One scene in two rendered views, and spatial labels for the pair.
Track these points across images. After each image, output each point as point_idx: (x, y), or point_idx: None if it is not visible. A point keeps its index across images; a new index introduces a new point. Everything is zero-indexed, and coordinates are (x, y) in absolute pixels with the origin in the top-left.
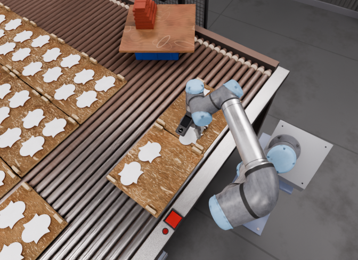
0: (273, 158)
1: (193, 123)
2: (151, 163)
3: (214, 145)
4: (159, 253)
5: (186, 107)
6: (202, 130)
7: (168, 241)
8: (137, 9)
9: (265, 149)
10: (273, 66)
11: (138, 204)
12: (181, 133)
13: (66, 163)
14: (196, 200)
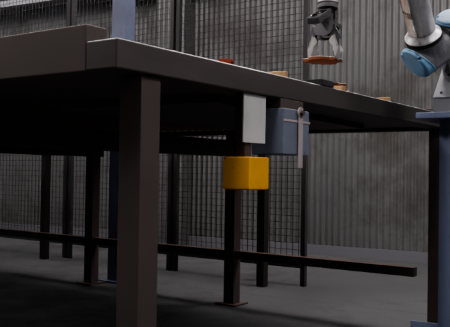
0: (444, 15)
1: (329, 23)
2: None
3: None
4: (300, 92)
5: None
6: (341, 49)
7: (312, 88)
8: (222, 61)
9: (440, 81)
10: (429, 109)
11: None
12: (315, 16)
13: None
14: (347, 91)
